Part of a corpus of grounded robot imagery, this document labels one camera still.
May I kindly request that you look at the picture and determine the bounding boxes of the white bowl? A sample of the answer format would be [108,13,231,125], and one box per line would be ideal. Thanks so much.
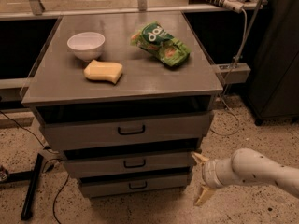
[67,32,106,62]

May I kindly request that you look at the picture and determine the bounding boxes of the white cable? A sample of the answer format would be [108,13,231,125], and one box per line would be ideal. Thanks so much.
[208,8,249,137]

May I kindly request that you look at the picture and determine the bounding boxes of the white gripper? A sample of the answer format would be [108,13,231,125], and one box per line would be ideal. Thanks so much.
[192,152,223,206]

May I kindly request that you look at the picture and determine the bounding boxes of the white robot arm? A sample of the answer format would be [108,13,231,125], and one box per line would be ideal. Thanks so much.
[192,148,299,206]

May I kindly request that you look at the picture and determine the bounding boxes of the grey middle drawer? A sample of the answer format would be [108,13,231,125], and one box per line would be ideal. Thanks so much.
[64,150,195,178]

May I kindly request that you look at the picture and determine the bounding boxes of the yellow sponge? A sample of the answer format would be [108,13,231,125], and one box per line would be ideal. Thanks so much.
[83,60,123,84]

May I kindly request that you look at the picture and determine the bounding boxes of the grey metal rail frame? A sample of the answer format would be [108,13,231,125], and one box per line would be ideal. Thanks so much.
[0,0,269,110]

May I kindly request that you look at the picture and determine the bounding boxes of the grey bottom drawer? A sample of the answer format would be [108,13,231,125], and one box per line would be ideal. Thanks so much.
[79,172,192,198]

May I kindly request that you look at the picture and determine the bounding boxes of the green chip bag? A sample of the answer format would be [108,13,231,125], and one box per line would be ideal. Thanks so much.
[130,21,191,68]

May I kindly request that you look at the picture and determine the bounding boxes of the black metal stand foot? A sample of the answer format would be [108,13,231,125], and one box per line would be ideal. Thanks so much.
[0,154,44,221]

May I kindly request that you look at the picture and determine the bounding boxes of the black floor cable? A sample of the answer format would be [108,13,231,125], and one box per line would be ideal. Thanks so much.
[0,110,71,224]

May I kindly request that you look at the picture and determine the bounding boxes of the grey drawer cabinet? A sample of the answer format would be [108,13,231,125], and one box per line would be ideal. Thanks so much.
[22,12,222,198]

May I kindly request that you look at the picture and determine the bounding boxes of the grey top drawer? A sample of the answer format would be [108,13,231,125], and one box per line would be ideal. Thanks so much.
[40,111,214,151]

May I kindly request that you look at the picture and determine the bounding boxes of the grey drawer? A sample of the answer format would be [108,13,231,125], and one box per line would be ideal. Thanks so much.
[79,172,192,198]
[64,150,195,178]
[40,111,214,151]

